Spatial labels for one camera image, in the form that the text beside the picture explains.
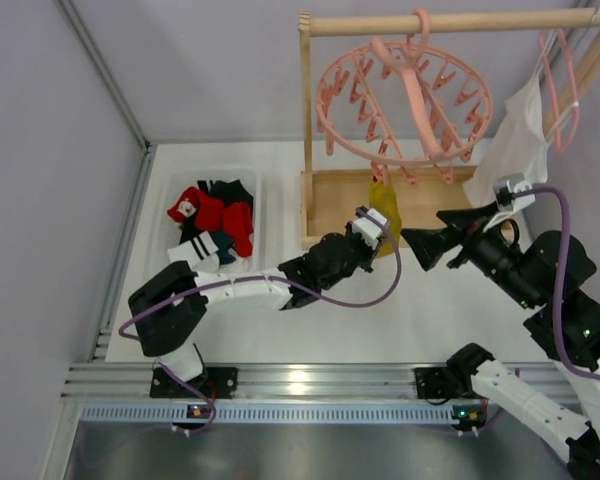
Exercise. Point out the white undershirt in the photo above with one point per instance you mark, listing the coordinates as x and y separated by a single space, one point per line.
518 147

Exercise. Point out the teal green sock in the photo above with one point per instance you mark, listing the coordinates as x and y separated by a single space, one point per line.
224 244

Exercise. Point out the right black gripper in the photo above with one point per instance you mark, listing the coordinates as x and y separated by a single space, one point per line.
466 240

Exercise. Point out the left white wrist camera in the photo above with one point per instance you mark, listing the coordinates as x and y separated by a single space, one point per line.
370 224

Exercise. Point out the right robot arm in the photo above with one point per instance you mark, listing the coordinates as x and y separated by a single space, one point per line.
566 330

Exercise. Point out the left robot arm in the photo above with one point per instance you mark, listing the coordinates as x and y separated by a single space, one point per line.
173 302

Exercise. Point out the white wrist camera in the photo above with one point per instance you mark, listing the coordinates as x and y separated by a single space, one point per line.
370 224
512 194

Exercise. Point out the mustard yellow sock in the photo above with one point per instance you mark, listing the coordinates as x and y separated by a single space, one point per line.
383 198

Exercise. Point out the black striped sock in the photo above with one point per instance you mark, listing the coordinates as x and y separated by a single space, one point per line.
228 192

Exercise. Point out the white slotted cable duct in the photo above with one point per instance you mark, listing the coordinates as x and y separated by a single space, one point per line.
229 412

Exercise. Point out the aluminium rail frame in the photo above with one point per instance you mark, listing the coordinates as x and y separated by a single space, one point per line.
293 382

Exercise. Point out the red sock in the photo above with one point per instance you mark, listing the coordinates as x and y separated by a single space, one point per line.
237 224
194 203

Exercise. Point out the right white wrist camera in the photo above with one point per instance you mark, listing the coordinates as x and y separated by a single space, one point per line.
512 194

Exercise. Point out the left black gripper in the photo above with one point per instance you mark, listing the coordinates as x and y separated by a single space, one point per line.
359 245

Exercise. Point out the wooden clothes rack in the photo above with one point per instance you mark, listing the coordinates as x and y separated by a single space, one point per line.
336 172

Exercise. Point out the white striped sock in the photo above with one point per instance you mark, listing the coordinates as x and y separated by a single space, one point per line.
200 253

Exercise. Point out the pink round clip hanger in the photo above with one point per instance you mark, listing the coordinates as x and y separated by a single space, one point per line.
447 100

